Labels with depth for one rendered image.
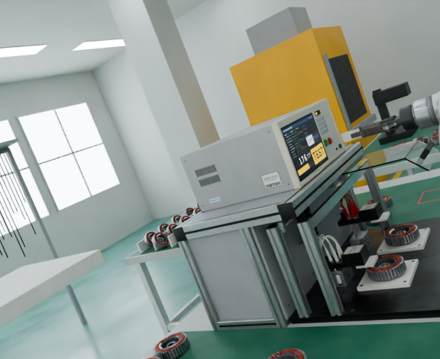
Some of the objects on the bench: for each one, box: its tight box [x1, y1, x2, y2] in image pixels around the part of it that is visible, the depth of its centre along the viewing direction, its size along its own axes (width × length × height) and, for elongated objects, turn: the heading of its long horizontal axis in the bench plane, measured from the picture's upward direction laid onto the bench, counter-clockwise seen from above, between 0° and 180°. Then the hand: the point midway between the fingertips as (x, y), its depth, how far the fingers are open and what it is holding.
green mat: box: [342, 172, 440, 231], centre depth 208 cm, size 94×61×1 cm, turn 127°
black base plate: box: [290, 214, 440, 324], centre depth 144 cm, size 47×64×2 cm
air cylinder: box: [350, 230, 372, 250], centre depth 161 cm, size 5×8×6 cm
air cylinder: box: [330, 267, 354, 288], centre depth 142 cm, size 5×8×6 cm
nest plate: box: [357, 259, 419, 291], centre depth 133 cm, size 15×15×1 cm
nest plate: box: [377, 228, 431, 255], centre depth 153 cm, size 15×15×1 cm
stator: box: [384, 224, 420, 246], centre depth 152 cm, size 11×11×4 cm
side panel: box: [178, 227, 290, 331], centre depth 139 cm, size 28×3×32 cm, turn 127°
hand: (352, 135), depth 147 cm, fingers closed
